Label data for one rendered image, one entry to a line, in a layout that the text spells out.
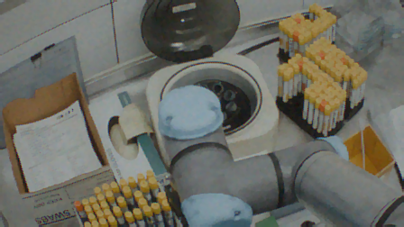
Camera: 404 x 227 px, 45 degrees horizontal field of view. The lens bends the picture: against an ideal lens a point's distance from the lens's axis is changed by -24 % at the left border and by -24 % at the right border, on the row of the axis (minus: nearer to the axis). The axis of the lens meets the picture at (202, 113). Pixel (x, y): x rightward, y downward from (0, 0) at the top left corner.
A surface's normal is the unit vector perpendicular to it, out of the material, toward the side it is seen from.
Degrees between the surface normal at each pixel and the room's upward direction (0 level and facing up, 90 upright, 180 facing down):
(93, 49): 90
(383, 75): 0
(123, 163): 2
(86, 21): 90
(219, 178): 2
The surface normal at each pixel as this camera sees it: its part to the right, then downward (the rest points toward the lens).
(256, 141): 0.26, 0.72
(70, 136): -0.02, -0.65
